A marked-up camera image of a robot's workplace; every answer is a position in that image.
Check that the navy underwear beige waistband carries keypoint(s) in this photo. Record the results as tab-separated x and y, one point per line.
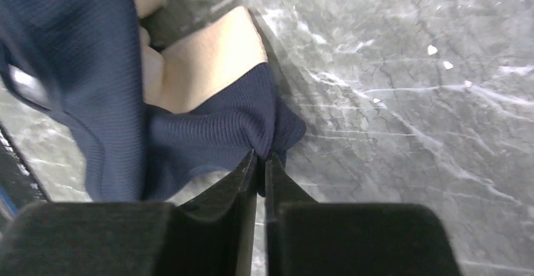
146	122

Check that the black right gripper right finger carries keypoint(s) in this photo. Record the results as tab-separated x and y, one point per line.
307	237

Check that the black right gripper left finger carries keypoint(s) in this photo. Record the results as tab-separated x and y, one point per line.
211	234

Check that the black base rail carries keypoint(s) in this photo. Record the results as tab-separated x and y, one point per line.
19	186

